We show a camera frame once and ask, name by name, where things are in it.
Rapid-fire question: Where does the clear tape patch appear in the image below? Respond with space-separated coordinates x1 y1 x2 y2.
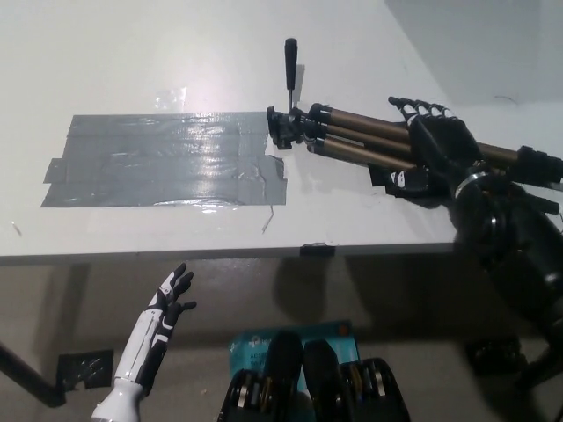
154 86 188 112

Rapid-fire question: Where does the square black tape patch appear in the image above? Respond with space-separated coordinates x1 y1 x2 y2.
368 164 441 200

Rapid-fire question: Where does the teal cardboard box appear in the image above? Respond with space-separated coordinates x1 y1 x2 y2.
228 318 362 393

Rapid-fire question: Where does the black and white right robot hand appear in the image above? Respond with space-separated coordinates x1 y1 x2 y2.
385 95 487 198

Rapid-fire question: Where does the black table leg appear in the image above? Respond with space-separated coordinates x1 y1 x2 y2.
0 340 68 408
522 338 563 390

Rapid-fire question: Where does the bronze and black camera tripod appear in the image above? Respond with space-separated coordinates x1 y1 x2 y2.
266 38 563 215

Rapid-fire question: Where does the grey duct tape patch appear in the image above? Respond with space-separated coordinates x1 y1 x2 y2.
39 112 288 208

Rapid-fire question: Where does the small black tape strip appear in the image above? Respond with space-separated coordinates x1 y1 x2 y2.
300 241 336 258

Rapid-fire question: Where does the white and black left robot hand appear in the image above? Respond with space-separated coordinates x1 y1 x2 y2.
112 263 198 393

